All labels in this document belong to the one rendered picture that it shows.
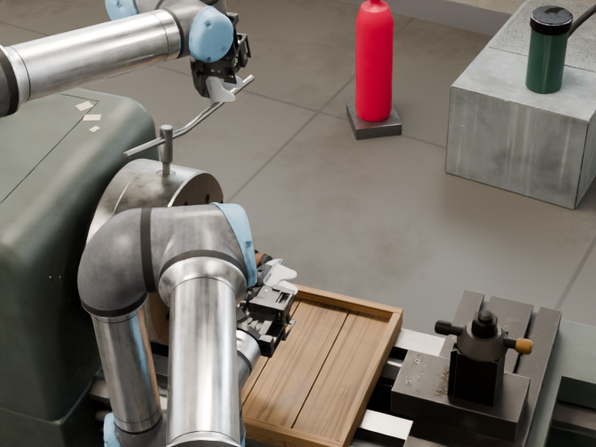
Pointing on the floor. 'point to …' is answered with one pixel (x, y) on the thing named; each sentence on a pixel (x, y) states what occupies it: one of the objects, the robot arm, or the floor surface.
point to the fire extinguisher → (373, 74)
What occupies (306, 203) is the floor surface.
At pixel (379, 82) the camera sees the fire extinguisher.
